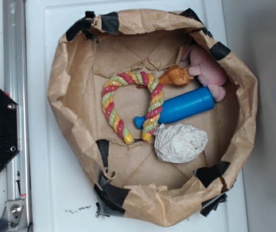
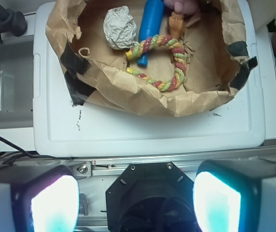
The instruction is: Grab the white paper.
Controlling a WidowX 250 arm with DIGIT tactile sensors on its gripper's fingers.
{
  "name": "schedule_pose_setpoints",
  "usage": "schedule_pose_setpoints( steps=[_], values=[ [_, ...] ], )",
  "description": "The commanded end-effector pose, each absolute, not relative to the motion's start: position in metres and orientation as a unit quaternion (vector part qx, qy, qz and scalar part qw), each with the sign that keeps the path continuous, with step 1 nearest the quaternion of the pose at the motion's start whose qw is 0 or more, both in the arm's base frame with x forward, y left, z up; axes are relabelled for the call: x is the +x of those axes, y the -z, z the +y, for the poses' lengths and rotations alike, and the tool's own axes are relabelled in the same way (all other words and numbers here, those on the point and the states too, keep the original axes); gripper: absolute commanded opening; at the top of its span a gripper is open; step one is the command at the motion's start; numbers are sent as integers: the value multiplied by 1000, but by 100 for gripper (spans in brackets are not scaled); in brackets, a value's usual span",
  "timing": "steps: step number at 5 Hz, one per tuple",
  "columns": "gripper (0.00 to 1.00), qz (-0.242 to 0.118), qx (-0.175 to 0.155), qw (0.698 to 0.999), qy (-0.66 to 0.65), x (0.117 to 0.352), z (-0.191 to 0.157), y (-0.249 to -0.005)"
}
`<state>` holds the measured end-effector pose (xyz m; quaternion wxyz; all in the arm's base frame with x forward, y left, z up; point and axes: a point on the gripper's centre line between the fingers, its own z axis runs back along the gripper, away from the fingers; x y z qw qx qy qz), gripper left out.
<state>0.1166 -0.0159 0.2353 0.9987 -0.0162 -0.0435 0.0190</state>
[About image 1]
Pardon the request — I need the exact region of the metal corner bracket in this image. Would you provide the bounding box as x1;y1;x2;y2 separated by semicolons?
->
2;200;28;232

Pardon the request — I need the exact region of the blue plastic bottle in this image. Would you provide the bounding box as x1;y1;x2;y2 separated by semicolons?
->
134;87;215;130

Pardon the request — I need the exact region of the pink plush toy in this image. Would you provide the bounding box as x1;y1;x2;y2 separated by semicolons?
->
182;44;228;102

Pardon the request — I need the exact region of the brown paper bag bin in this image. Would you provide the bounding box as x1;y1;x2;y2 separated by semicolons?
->
47;8;259;228

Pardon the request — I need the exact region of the multicolour twisted rope toy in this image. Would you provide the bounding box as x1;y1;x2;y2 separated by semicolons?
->
101;71;164;145

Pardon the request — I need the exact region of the crumpled white paper ball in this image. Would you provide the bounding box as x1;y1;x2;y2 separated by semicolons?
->
154;123;208;164

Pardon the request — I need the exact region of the white plastic tray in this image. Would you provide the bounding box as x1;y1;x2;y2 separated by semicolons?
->
25;0;248;232

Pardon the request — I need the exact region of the brown wooden shell toy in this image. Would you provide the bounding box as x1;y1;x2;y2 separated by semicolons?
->
159;65;194;87

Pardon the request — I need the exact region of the aluminium extrusion rail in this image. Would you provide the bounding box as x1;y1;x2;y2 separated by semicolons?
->
3;0;32;232

